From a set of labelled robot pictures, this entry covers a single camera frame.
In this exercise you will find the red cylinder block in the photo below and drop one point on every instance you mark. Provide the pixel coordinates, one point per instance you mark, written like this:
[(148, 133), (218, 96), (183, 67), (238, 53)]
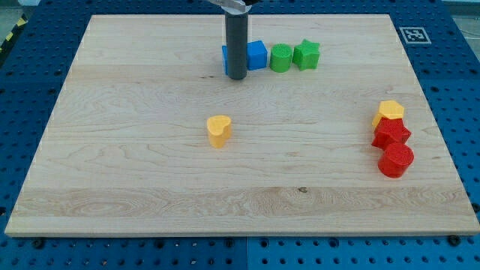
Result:
[(395, 160)]

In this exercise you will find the wooden board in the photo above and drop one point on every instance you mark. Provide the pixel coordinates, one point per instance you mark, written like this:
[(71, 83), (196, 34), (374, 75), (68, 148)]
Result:
[(126, 151)]

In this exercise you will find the red star block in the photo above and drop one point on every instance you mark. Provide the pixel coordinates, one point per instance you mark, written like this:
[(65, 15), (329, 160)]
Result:
[(390, 131)]

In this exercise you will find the white fiducial marker tag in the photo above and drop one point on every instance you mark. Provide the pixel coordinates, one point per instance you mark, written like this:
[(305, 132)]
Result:
[(415, 35)]

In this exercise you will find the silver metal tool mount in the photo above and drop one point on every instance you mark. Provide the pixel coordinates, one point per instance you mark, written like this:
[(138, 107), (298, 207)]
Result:
[(235, 6)]

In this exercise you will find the yellow heart block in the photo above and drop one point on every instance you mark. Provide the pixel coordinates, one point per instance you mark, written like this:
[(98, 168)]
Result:
[(219, 129)]

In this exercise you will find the green cylinder block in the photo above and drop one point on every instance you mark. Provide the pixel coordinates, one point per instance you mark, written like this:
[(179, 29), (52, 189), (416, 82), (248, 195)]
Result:
[(281, 57)]

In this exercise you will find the yellow hexagon block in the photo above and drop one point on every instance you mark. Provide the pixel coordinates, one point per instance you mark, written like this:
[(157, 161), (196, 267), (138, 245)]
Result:
[(389, 109)]

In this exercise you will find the blue block behind rod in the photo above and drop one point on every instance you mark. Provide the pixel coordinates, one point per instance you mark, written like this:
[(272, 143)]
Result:
[(225, 59)]

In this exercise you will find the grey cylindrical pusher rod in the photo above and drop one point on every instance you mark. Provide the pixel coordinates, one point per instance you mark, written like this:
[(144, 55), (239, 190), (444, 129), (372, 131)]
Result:
[(236, 45)]

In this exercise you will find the green star block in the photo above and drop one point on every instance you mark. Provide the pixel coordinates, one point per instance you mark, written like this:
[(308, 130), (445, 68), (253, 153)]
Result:
[(306, 55)]

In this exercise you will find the blue cube block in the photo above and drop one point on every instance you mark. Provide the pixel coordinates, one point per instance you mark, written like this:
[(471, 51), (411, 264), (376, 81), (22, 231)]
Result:
[(257, 55)]

